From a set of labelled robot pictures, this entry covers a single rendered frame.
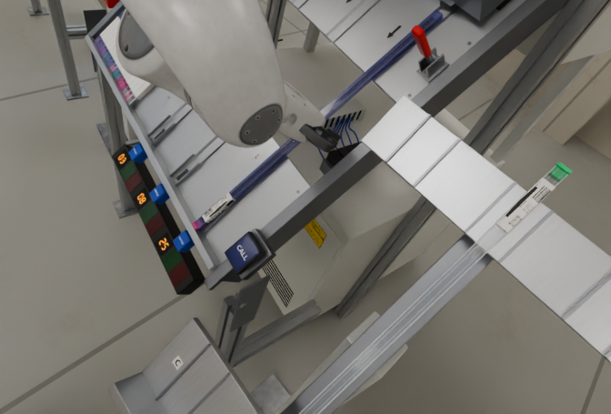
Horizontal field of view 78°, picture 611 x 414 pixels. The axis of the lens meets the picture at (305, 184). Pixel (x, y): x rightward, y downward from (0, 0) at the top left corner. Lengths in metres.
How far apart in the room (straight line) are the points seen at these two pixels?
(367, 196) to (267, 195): 0.38
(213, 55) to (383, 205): 0.71
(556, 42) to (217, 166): 0.57
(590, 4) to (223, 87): 0.55
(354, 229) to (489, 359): 0.97
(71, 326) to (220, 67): 1.20
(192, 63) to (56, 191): 1.43
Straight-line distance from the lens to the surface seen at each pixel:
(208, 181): 0.68
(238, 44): 0.29
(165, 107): 0.81
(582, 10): 0.72
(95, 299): 1.43
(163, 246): 0.72
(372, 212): 0.91
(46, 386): 1.37
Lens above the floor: 1.28
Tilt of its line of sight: 47 degrees down
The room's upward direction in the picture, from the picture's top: 21 degrees clockwise
